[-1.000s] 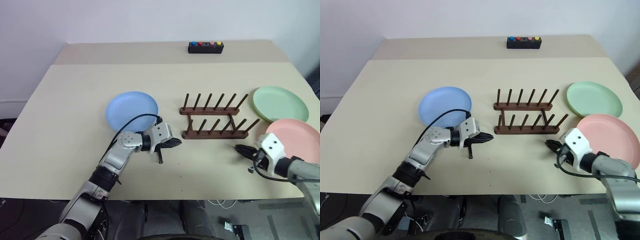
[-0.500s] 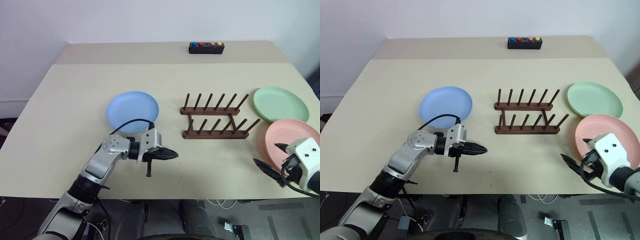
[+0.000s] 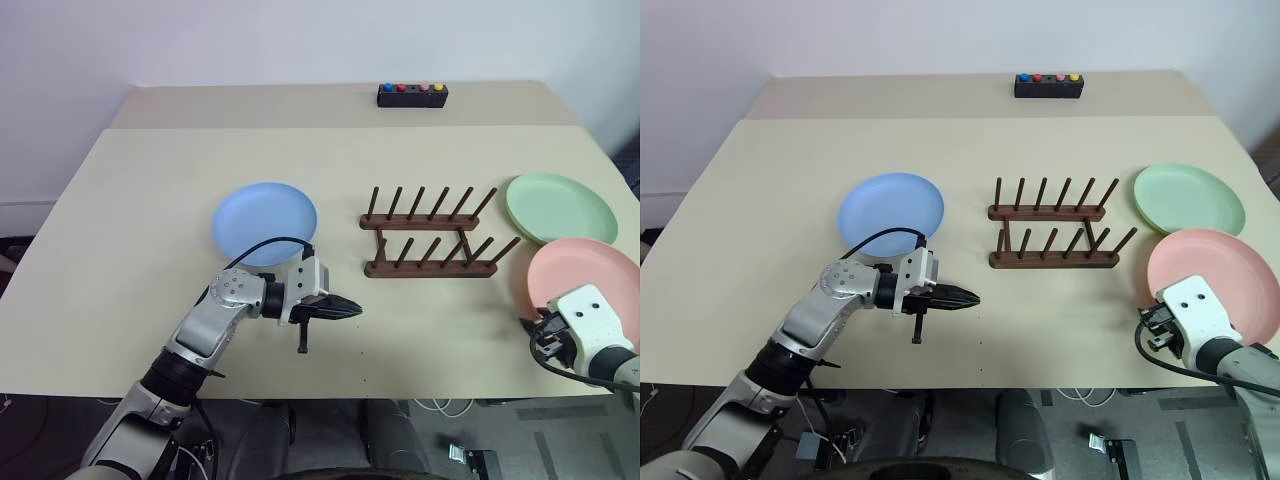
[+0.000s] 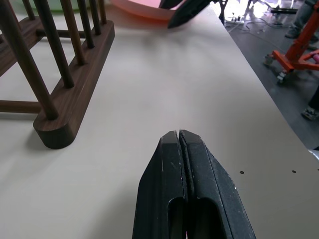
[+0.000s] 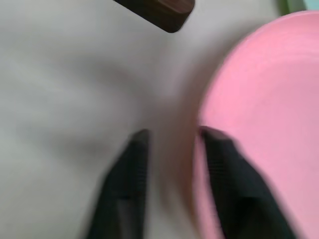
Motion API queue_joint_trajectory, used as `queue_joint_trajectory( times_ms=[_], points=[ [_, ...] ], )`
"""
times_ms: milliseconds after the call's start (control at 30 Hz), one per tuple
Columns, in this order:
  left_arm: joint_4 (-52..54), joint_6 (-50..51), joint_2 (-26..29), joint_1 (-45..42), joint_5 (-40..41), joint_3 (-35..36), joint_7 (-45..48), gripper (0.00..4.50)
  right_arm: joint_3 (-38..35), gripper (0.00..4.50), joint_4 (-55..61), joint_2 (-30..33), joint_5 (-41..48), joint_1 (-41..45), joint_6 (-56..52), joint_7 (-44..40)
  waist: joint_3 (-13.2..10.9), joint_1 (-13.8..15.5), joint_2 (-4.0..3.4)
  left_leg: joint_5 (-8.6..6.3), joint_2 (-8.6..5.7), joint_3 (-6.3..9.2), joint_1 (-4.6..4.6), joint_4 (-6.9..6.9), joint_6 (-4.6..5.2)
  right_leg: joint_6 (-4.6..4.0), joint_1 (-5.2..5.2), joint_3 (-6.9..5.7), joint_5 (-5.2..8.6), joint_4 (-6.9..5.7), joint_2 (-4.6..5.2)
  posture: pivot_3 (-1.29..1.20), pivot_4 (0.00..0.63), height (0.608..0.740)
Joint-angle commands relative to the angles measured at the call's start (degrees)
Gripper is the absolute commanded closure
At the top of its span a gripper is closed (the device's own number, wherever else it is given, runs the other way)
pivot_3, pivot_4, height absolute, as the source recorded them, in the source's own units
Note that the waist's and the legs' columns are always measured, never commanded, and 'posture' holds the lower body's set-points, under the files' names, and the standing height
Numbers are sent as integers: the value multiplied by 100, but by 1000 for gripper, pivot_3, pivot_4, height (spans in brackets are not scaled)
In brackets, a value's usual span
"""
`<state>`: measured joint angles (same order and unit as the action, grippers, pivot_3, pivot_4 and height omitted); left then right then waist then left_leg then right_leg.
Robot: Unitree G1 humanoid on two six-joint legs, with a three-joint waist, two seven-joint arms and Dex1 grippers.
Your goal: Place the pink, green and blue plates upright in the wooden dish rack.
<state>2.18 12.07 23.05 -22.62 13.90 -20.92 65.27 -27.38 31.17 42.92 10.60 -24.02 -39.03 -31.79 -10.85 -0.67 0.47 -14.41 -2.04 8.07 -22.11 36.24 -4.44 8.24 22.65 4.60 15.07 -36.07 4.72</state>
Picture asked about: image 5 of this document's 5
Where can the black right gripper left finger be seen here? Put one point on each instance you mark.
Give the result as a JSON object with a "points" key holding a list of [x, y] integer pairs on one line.
{"points": [[124, 189]]}

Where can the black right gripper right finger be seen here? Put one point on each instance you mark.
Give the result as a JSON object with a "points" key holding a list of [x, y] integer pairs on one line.
{"points": [[236, 189]]}

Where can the pink plate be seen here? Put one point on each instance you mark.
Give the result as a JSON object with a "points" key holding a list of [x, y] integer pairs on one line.
{"points": [[264, 99]]}

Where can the dark brown wooden block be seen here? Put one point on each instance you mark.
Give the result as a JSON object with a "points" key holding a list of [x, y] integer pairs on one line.
{"points": [[172, 13]]}

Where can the green plate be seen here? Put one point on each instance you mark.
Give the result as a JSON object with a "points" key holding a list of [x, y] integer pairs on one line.
{"points": [[290, 6]]}

